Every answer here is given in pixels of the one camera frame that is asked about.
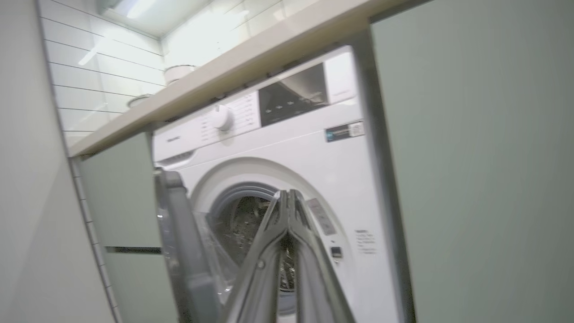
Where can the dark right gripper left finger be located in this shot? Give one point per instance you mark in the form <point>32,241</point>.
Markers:
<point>260,278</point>

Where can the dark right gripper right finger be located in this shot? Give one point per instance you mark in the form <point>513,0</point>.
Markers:
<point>316,287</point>

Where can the round washing machine door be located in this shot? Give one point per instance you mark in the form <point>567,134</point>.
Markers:
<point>188,251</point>

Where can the washing machine drum opening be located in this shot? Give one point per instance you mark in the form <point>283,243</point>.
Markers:
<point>237,224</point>

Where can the white washing machine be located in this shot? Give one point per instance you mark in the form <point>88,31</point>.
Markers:
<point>314,161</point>

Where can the white washing machine dial knob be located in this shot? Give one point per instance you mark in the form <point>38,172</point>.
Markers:
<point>222,118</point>

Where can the dark washing machine display panel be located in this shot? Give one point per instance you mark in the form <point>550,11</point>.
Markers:
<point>291,96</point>

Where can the dark brand sticker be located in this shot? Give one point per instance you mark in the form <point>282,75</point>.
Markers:
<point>344,131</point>

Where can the pale green cabinet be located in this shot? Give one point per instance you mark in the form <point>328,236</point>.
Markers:
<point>484,157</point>
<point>121,193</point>

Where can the white shallow bowl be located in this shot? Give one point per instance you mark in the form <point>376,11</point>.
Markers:
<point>138,101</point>

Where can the beige countertop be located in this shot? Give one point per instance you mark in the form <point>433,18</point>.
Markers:
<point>269,54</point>

